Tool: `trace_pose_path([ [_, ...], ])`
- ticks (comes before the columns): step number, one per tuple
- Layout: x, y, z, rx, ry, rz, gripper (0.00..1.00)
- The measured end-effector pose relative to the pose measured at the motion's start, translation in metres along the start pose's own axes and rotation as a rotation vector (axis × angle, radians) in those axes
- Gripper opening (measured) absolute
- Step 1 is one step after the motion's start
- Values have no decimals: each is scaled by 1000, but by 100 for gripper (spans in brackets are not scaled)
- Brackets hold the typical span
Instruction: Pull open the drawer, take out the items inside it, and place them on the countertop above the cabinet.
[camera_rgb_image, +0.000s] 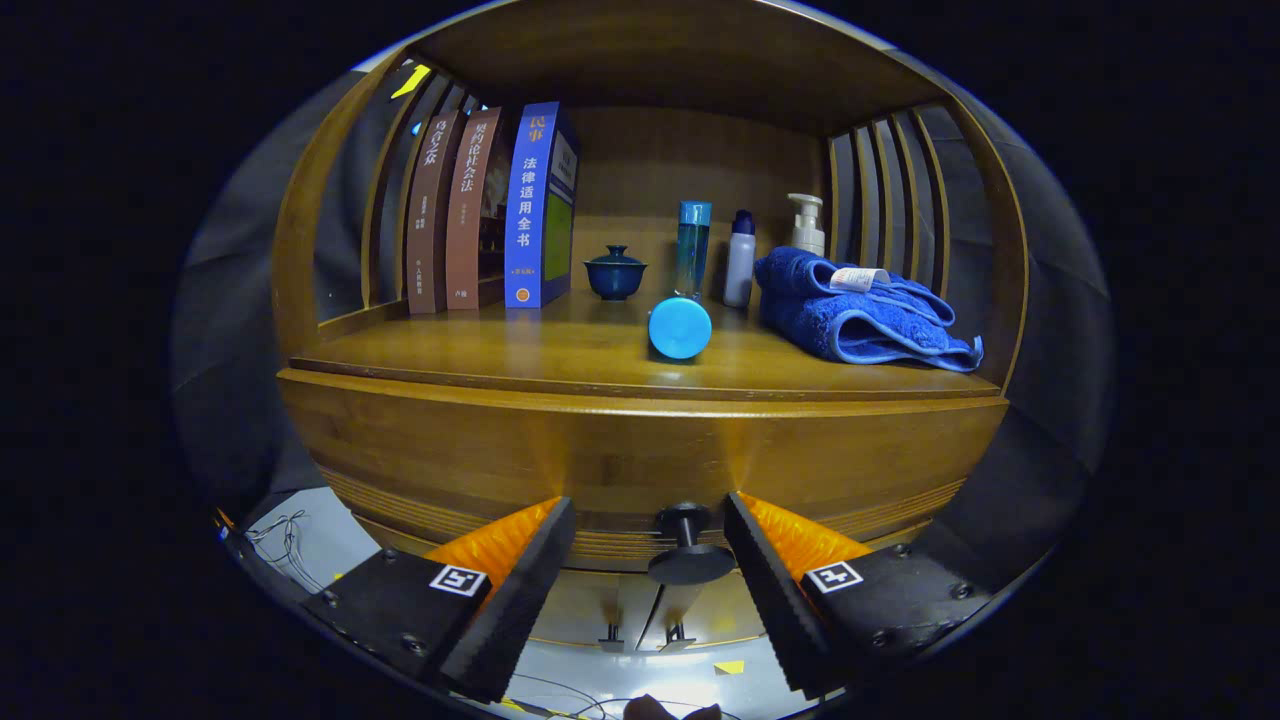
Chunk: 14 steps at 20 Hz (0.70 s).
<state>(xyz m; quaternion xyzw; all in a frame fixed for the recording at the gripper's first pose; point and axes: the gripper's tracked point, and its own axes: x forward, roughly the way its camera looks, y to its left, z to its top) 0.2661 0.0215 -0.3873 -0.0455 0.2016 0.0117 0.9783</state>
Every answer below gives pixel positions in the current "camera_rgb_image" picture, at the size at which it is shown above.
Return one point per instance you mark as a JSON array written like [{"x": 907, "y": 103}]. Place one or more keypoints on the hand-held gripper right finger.
[{"x": 775, "y": 600}]

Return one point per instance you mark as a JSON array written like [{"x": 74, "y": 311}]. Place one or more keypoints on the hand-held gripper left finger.
[{"x": 510, "y": 600}]

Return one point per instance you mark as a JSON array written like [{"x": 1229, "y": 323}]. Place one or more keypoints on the wooden drawer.
[{"x": 560, "y": 450}]

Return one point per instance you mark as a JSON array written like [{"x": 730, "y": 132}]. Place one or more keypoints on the blue cosmetic tube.
[{"x": 680, "y": 328}]

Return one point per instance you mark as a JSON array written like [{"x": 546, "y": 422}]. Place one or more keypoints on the wooden cabinet door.
[
  {"x": 715, "y": 612},
  {"x": 580, "y": 608}
]

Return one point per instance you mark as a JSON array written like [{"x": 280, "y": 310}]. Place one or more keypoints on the wooden countertop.
[{"x": 480, "y": 345}]

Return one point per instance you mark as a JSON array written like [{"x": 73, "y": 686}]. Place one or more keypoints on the wooden cabinet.
[{"x": 660, "y": 60}]

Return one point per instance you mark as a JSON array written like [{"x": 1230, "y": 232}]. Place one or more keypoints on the yellow tape piece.
[{"x": 730, "y": 666}]

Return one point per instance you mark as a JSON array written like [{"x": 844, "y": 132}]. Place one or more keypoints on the blue folded towel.
[{"x": 850, "y": 320}]

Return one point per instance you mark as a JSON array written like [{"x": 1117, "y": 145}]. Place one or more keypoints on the small white bottle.
[{"x": 740, "y": 265}]

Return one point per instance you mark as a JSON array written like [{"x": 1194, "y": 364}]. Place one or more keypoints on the dark blue lidded teacup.
[{"x": 615, "y": 275}]

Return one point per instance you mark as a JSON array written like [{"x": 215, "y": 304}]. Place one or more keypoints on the clear blue bottle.
[{"x": 692, "y": 245}]

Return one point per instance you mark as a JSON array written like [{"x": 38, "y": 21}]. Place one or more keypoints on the white pump bottle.
[{"x": 808, "y": 228}]

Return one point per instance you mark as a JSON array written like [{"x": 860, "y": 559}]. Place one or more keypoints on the dark brown book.
[{"x": 428, "y": 230}]

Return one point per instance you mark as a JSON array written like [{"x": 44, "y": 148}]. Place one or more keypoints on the blue book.
[{"x": 530, "y": 210}]

